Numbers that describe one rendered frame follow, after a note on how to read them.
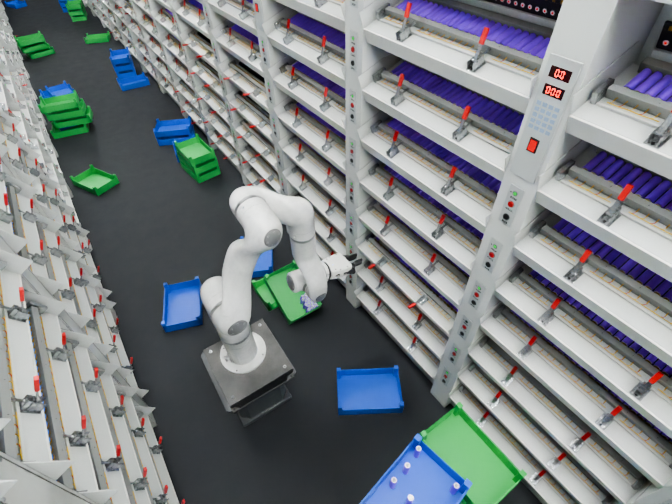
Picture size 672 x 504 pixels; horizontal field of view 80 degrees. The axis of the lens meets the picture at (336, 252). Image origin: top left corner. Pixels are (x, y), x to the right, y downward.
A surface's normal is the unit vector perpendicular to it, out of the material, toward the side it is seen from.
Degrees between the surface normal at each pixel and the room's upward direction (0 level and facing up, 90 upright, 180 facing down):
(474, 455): 0
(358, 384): 0
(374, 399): 0
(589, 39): 90
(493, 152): 20
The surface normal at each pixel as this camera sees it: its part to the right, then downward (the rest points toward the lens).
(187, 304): -0.02, -0.70
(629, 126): -0.30, -0.51
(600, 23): -0.82, 0.42
